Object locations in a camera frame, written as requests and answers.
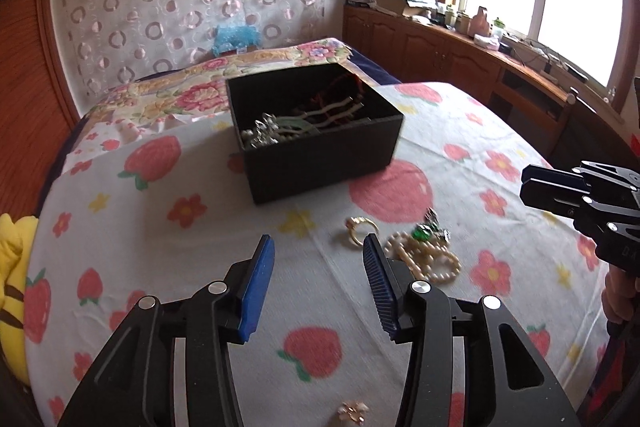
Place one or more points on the person's right hand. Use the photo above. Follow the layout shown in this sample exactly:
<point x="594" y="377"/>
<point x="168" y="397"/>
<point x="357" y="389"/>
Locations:
<point x="620" y="302"/>

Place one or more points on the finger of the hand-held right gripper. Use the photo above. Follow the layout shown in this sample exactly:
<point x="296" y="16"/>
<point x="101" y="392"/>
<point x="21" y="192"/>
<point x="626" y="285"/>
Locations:
<point x="550" y="177"/>
<point x="550" y="202"/>

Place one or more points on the brown wooden wardrobe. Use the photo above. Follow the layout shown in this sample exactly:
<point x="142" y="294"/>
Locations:
<point x="25" y="82"/>

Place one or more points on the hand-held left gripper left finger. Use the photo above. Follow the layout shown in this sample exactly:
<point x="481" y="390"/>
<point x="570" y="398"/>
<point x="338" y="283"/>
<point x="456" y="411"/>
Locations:
<point x="257" y="292"/>

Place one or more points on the white tissue pack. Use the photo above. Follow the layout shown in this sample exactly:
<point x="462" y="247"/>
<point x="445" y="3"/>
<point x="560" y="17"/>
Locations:
<point x="487" y="42"/>

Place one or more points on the pale hair comb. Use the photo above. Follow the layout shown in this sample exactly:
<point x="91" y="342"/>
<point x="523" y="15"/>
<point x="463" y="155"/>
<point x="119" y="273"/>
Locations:
<point x="330" y="112"/>

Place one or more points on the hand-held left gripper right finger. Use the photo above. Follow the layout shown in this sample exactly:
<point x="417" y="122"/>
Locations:
<point x="380" y="292"/>

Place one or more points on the pink flower earring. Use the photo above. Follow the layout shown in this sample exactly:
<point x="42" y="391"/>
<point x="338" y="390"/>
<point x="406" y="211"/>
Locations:
<point x="352" y="412"/>

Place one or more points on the black cardboard box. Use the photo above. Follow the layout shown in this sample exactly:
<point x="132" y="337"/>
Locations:
<point x="320" y="162"/>

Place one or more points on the green gem brooch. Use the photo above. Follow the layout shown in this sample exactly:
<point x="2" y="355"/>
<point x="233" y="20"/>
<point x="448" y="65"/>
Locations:
<point x="425" y="233"/>

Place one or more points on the dark blue bedsheet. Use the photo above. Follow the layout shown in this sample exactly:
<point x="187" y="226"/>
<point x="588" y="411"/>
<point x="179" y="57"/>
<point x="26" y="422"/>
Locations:
<point x="377" y="69"/>

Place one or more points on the silver rhinestone hair ornament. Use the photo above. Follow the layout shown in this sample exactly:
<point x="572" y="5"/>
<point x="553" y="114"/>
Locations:
<point x="260" y="129"/>

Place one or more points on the strawberry print cloth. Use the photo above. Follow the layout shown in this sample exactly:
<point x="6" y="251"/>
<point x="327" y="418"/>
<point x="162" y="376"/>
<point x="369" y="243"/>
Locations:
<point x="175" y="267"/>

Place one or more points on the wooden cabinet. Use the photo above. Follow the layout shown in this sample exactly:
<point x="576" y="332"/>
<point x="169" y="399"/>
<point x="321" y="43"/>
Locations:
<point x="450" y="57"/>

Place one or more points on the blue plastic bag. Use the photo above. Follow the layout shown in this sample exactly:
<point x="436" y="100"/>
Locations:
<point x="235" y="39"/>

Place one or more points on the yellow plush toy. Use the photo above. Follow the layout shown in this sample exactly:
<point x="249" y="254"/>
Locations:
<point x="11" y="287"/>

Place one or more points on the pink bottle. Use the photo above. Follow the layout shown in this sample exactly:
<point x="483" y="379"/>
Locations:
<point x="481" y="21"/>

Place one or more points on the floral blanket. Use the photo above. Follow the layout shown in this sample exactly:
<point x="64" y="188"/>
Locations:
<point x="190" y="97"/>

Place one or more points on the open cardboard box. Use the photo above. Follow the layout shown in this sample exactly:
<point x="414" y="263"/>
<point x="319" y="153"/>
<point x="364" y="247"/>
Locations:
<point x="400" y="4"/>

